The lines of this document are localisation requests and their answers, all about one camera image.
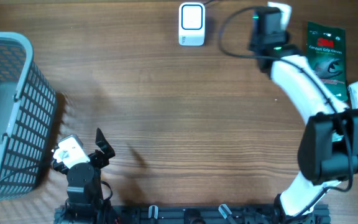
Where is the white barcode scanner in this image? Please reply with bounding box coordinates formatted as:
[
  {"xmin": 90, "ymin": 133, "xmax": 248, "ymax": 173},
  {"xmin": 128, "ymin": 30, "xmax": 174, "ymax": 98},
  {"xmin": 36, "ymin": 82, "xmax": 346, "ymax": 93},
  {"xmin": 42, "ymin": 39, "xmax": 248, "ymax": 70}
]
[{"xmin": 178, "ymin": 2, "xmax": 206, "ymax": 46}]

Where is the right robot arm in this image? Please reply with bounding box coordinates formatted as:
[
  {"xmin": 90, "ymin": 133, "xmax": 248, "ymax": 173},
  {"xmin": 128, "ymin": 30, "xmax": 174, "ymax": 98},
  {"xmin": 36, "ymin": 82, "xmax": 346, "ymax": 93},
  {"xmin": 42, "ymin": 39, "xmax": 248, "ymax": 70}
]
[{"xmin": 249, "ymin": 6, "xmax": 358, "ymax": 223}]

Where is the black camera cable right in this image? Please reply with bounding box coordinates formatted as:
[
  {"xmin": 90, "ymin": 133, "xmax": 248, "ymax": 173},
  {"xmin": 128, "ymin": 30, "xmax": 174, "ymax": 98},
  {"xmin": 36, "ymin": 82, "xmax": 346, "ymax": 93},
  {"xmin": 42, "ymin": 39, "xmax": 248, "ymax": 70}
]
[{"xmin": 218, "ymin": 5, "xmax": 354, "ymax": 215}]

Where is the green 3M wipes packet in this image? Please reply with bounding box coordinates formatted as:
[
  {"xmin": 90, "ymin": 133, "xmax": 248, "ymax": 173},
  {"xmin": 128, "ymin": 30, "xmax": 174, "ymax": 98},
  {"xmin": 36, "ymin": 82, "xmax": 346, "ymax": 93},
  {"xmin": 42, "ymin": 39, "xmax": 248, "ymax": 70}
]
[{"xmin": 306, "ymin": 22, "xmax": 348, "ymax": 101}]

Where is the grey plastic shopping basket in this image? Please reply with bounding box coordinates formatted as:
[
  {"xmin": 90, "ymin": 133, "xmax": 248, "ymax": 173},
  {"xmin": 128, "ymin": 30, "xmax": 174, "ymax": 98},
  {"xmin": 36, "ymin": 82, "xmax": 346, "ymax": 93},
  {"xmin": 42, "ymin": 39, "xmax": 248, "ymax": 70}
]
[{"xmin": 0, "ymin": 32, "xmax": 57, "ymax": 200}]

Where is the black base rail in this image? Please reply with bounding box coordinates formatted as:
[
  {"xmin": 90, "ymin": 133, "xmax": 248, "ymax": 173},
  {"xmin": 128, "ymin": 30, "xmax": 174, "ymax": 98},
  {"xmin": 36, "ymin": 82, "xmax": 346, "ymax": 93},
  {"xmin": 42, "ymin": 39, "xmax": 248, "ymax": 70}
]
[{"xmin": 53, "ymin": 204, "xmax": 331, "ymax": 224}]

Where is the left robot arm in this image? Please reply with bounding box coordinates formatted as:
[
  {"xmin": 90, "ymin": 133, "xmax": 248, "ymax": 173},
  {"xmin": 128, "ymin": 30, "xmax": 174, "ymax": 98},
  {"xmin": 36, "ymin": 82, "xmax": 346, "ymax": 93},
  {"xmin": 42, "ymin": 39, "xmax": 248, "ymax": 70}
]
[{"xmin": 52, "ymin": 128, "xmax": 119, "ymax": 224}]

